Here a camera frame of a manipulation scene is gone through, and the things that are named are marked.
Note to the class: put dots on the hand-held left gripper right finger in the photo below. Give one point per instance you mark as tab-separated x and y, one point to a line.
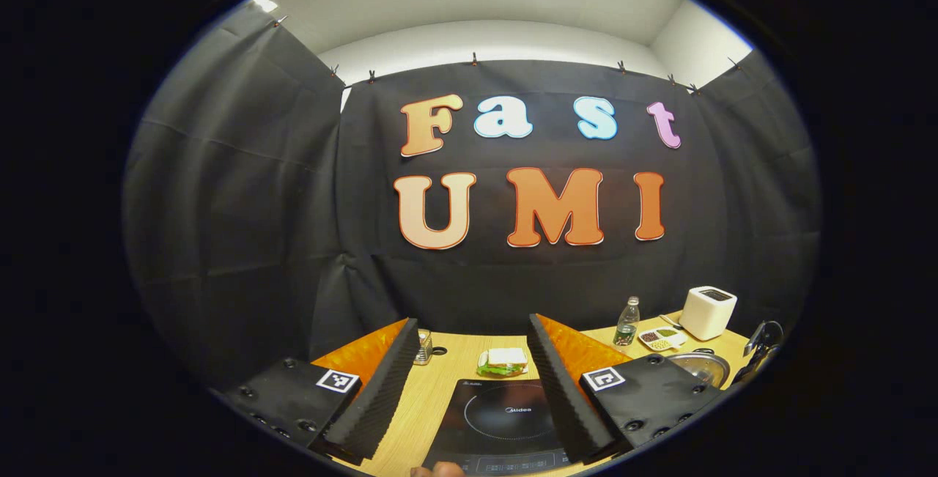
560	396

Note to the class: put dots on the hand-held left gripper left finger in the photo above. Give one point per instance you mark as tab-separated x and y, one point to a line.
385	396

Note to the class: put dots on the black induction cooktop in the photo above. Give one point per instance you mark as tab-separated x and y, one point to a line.
506	426

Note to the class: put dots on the sandwich with lettuce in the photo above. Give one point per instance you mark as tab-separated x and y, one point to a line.
506	360

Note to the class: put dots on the white toaster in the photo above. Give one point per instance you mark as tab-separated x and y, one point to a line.
707	312

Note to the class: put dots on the clear plastic water bottle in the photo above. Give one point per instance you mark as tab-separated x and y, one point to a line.
626	330

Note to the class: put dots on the white divided bean dish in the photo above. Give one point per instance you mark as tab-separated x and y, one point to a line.
662	338

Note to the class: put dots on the black backdrop cloth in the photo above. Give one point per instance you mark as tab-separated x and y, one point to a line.
513	279

